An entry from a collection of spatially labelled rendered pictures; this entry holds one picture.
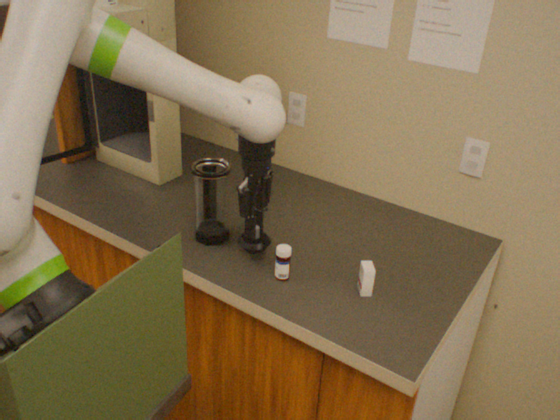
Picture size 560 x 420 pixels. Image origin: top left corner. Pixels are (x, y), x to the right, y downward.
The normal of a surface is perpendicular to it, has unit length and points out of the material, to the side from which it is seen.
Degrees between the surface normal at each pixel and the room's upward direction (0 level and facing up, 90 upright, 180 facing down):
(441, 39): 90
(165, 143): 90
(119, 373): 90
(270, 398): 90
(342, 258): 0
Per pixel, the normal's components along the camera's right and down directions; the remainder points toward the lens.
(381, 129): -0.56, 0.39
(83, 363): 0.88, 0.27
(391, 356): 0.05, -0.87
